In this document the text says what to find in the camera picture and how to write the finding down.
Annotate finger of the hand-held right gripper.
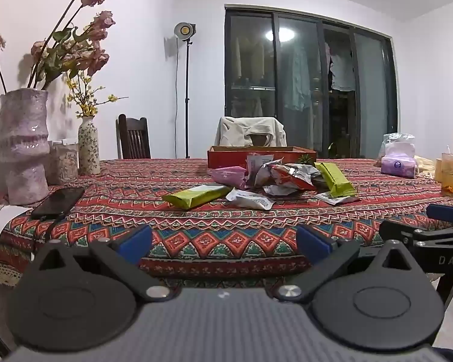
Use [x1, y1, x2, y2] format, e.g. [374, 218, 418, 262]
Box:
[426, 204, 453, 225]
[379, 219, 453, 249]

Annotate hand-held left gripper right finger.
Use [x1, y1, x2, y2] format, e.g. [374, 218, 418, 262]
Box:
[276, 225, 416, 303]

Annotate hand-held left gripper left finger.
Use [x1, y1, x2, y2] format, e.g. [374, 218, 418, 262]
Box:
[37, 225, 173, 303]

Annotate white snack packet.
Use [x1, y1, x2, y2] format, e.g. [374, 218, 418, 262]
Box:
[314, 192, 360, 206]
[262, 185, 299, 197]
[246, 154, 274, 187]
[225, 188, 274, 211]

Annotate green snack packet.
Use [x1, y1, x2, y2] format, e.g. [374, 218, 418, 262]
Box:
[162, 184, 233, 210]
[314, 162, 357, 198]

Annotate red snack packet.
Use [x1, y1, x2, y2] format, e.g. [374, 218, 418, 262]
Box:
[268, 164, 318, 191]

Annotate silver snack packet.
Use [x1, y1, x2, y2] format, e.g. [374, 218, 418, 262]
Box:
[287, 163, 322, 182]

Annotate pink snack packet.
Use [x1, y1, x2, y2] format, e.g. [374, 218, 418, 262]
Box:
[207, 166, 249, 190]

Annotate red cardboard box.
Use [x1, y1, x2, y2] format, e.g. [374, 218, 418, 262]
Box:
[207, 145, 318, 170]

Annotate glass cup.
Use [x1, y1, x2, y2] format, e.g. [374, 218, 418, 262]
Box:
[441, 153, 453, 196]

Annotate pale yellow bag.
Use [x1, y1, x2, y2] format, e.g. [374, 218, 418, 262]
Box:
[414, 156, 436, 177]

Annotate purple tissue pack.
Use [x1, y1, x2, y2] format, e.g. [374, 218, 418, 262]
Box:
[381, 142, 416, 179]

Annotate black smartphone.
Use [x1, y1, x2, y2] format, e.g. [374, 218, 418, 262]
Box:
[31, 187, 85, 220]

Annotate clear plastic bag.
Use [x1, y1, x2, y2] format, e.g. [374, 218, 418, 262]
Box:
[377, 133, 416, 167]

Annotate glass storage jar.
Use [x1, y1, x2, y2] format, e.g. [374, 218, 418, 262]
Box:
[59, 140, 79, 185]

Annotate small floral vase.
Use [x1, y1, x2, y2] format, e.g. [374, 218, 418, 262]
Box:
[77, 116, 101, 176]

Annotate white paper sheet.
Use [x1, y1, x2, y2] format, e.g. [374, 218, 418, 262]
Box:
[0, 205, 33, 251]

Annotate beige jacket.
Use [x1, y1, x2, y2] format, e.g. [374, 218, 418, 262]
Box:
[215, 116, 288, 148]

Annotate sliding glass door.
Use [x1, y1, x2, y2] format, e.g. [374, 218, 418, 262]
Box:
[224, 5, 399, 159]

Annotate large pink ceramic vase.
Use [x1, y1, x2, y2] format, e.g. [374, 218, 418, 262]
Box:
[0, 88, 50, 206]

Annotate yellow flower sprigs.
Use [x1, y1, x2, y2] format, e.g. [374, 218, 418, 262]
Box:
[65, 72, 129, 118]

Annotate studio light on stand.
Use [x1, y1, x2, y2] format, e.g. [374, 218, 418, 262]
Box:
[174, 22, 197, 159]

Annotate hanging pale green garment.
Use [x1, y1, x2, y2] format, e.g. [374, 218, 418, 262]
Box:
[285, 41, 312, 112]

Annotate hanging white garment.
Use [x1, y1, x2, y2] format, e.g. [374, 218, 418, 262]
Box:
[326, 41, 357, 92]

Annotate dried pink roses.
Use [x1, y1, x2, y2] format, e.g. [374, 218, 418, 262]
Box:
[0, 0, 118, 91]

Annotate phone charging cable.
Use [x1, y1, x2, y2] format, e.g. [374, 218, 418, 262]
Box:
[35, 217, 63, 261]

